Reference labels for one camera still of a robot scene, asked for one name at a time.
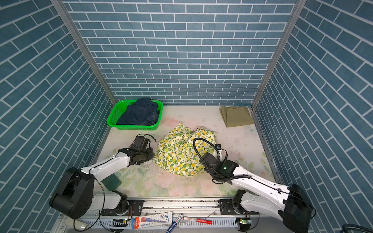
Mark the aluminium rail frame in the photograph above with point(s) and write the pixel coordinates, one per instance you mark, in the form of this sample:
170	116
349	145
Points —
203	208

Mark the dark navy skirt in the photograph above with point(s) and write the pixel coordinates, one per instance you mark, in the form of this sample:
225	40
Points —
143	112

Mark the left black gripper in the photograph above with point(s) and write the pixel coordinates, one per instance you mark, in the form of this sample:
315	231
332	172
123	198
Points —
151	155

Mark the grey tape roll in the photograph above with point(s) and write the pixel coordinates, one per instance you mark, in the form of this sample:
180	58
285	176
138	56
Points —
76	224

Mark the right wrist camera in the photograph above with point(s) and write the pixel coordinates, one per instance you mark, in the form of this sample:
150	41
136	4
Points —
217	152

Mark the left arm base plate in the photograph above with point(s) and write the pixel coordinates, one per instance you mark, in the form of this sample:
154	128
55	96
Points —
131	207

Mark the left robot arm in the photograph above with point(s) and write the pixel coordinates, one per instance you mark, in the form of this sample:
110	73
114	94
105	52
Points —
95	187

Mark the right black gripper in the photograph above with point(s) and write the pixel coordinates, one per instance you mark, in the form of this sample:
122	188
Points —
223	162

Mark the olive green skirt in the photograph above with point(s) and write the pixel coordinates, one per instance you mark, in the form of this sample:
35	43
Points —
236	116

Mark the red blue toothpaste box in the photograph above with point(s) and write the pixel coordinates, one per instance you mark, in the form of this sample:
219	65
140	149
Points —
141	222

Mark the dark green sponge block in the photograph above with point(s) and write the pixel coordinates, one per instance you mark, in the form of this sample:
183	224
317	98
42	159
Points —
111	182

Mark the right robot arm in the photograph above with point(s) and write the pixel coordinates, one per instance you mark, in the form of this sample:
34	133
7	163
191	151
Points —
289	204

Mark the red marker pen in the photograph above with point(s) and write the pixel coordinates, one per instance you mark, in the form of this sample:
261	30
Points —
198	220

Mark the blue marker pen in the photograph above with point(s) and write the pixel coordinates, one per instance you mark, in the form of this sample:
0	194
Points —
175	223

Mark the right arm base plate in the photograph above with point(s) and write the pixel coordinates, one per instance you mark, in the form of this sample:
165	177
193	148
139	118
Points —
230	206

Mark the green plastic basket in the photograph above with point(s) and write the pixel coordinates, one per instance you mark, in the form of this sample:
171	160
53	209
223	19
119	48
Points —
121	107

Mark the yellow floral skirt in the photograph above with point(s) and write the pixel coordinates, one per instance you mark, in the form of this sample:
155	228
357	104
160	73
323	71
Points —
175	152

